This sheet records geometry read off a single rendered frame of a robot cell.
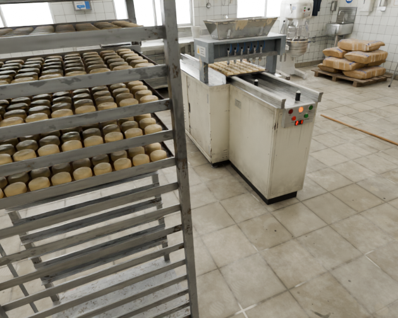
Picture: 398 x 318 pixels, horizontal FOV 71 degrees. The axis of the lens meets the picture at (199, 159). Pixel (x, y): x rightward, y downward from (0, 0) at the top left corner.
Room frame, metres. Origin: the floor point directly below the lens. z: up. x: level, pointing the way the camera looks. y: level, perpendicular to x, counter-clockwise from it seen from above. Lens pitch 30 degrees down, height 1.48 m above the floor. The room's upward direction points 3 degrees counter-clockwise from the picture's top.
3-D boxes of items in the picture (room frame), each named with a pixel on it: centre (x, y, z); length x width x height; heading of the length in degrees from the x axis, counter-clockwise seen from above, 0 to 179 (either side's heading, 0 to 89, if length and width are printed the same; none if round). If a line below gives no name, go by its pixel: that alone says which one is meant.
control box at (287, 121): (1.75, -0.68, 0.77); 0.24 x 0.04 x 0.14; 109
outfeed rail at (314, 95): (2.73, -0.50, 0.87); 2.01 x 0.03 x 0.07; 19
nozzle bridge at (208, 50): (2.57, -0.40, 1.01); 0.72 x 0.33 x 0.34; 109
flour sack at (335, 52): (5.68, -2.93, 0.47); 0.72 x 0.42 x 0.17; 112
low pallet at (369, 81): (5.43, -3.01, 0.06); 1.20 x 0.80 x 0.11; 24
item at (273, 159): (2.10, -0.57, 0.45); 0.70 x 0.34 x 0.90; 19
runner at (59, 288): (0.63, 0.35, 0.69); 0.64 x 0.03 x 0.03; 112
